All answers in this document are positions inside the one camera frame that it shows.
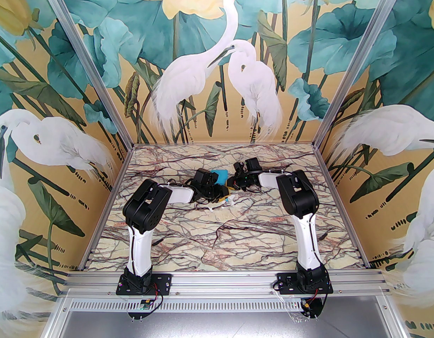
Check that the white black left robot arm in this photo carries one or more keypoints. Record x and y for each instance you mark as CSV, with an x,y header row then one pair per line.
x,y
139,252

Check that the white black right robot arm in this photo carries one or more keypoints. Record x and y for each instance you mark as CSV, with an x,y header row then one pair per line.
x,y
308,245

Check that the grey metal sheet panel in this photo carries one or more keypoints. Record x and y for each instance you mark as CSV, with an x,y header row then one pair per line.
x,y
220,326

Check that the perforated metal strip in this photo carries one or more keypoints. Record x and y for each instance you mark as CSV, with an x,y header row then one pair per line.
x,y
220,305

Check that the small green circuit board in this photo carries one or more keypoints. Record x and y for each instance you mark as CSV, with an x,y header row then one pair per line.
x,y
145,305

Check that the aluminium table edge rail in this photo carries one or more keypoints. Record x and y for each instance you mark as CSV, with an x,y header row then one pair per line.
x,y
122,169
326,169

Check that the aluminium front frame rail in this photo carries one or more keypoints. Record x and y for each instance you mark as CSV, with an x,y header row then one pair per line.
x,y
220,283

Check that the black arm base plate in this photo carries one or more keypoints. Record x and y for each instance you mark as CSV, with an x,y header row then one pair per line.
x,y
283,283
164,282

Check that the black round mounting bracket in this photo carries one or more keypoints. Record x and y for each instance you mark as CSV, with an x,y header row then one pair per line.
x,y
317,310

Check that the aluminium frame post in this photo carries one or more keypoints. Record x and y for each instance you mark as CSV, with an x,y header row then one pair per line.
x,y
357,65
87,65

